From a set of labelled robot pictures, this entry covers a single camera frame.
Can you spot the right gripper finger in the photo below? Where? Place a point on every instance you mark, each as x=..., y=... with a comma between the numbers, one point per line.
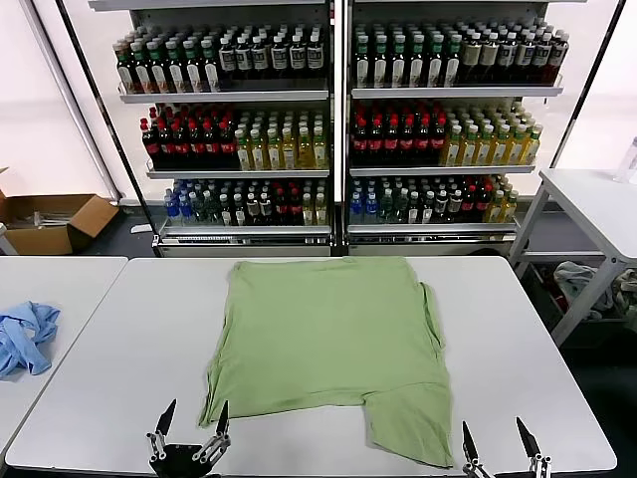
x=472, y=453
x=535, y=450

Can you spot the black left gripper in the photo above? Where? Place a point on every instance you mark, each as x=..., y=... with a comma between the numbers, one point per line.
x=184, y=463

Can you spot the green t-shirt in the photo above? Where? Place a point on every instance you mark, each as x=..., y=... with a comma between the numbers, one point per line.
x=323, y=338

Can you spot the dark storage crate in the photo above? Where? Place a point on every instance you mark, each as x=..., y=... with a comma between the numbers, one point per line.
x=597, y=333

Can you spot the red cloth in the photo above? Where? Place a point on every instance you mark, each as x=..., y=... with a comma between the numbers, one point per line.
x=556, y=299

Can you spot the pale grey crumpled cloth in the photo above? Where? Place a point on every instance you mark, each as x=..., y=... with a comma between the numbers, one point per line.
x=577, y=279

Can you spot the olive grey crumpled cloth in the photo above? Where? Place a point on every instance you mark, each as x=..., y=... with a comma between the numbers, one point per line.
x=628, y=289

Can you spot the blue crumpled cloth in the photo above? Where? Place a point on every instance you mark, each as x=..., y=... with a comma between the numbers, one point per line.
x=25, y=338

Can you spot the small white scrap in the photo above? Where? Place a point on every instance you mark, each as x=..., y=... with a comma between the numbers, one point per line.
x=140, y=228

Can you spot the green label water bottle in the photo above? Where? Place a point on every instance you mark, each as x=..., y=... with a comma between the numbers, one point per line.
x=385, y=210
x=399, y=210
x=199, y=213

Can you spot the green cap white label bottle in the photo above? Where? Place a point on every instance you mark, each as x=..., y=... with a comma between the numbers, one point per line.
x=364, y=70
x=226, y=215
x=143, y=74
x=176, y=74
x=211, y=74
x=125, y=74
x=417, y=70
x=398, y=70
x=435, y=70
x=452, y=70
x=427, y=213
x=194, y=74
x=159, y=74
x=240, y=215
x=381, y=70
x=414, y=213

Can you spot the blue label water bottle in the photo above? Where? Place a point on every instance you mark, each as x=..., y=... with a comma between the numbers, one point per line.
x=171, y=211
x=356, y=209
x=185, y=211
x=370, y=209

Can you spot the white cap dark drink bottle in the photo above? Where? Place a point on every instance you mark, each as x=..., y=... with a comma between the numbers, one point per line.
x=440, y=204
x=228, y=61
x=523, y=54
x=454, y=204
x=244, y=60
x=314, y=57
x=260, y=59
x=506, y=54
x=541, y=54
x=266, y=206
x=297, y=59
x=278, y=59
x=557, y=52
x=253, y=206

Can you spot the open cardboard box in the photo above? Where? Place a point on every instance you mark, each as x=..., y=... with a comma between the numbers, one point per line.
x=50, y=239

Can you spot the yellow juice bottle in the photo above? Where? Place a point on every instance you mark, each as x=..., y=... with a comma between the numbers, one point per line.
x=485, y=151
x=322, y=214
x=531, y=148
x=501, y=151
x=321, y=152
x=494, y=209
x=290, y=153
x=308, y=214
x=516, y=149
x=275, y=154
x=244, y=154
x=259, y=154
x=306, y=153
x=508, y=208
x=469, y=152
x=453, y=152

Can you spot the red cap cola bottle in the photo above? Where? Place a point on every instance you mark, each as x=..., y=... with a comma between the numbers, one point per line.
x=482, y=201
x=407, y=144
x=228, y=147
x=295, y=206
x=182, y=148
x=197, y=148
x=438, y=142
x=281, y=206
x=212, y=148
x=360, y=144
x=468, y=203
x=376, y=144
x=392, y=144
x=166, y=148
x=150, y=148
x=423, y=143

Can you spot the white side table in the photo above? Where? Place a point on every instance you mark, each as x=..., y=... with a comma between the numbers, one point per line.
x=587, y=209

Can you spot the clear plastic packaging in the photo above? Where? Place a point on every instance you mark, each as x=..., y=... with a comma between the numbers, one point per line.
x=40, y=218

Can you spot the grey drinks display rack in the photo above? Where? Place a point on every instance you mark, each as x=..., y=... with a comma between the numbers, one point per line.
x=448, y=92
x=224, y=96

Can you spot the dark bottle tan label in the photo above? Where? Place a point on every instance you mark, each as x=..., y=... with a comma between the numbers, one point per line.
x=471, y=54
x=490, y=53

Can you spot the black slanted frame pole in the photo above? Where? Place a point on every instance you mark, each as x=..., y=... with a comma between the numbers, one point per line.
x=587, y=84
x=144, y=215

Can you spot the white slanted frame bar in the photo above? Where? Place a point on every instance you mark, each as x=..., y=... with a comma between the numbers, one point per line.
x=74, y=99

